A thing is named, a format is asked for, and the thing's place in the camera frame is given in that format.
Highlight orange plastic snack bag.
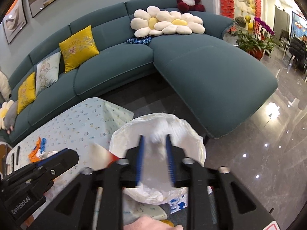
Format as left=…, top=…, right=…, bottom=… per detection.
left=28, top=137, right=41, bottom=163

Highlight blue measuring tape bundle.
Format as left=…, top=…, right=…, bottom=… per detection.
left=40, top=138, right=46, bottom=154

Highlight white tissue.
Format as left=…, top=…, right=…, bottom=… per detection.
left=147, top=120, right=171, bottom=159

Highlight white trash bin with bag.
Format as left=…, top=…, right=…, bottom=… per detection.
left=109, top=113, right=206, bottom=205

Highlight person's hand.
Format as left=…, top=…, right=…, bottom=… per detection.
left=123, top=216, right=184, bottom=230

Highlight black remote control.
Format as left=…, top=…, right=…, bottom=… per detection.
left=16, top=145, right=20, bottom=165
left=11, top=153, right=14, bottom=168

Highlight round wooden side table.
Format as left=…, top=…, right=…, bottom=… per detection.
left=0, top=141, right=12, bottom=178

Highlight blue white printed box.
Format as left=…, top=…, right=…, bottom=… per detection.
left=168, top=186, right=216, bottom=214

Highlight grey mouse plush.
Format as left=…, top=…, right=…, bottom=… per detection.
left=4, top=101, right=18, bottom=135

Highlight floral light blue tablecloth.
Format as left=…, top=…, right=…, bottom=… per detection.
left=6, top=98, right=134, bottom=218

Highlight small daisy cushion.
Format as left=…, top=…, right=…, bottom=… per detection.
left=0, top=100, right=14, bottom=130

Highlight small yellow embroidered cushion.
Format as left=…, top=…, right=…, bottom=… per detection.
left=17, top=72, right=36, bottom=115

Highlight white long plush toy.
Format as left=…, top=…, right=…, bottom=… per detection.
left=0, top=71, right=12, bottom=101

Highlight pale blue floral cushion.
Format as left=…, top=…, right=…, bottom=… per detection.
left=35, top=51, right=61, bottom=96

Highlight teal sectional sofa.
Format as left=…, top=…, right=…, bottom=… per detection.
left=8, top=0, right=278, bottom=145

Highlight large yellow embroidered cushion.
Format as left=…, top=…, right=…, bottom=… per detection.
left=59, top=26, right=99, bottom=73

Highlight blue patterned cloth on sofa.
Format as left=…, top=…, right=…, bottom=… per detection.
left=125, top=37, right=152, bottom=45

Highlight potted orchid plants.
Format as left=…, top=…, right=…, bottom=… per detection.
left=229, top=17, right=282, bottom=61

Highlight left daisy flower cushion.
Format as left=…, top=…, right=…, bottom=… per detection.
left=130, top=6, right=163, bottom=38

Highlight daisy flower cushion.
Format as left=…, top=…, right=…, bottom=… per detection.
left=154, top=10, right=205, bottom=35
left=130, top=6, right=163, bottom=38

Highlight right daisy flower cushion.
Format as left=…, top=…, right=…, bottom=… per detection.
left=154, top=10, right=205, bottom=35

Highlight framed abstract wall picture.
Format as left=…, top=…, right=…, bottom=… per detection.
left=2, top=0, right=27, bottom=44

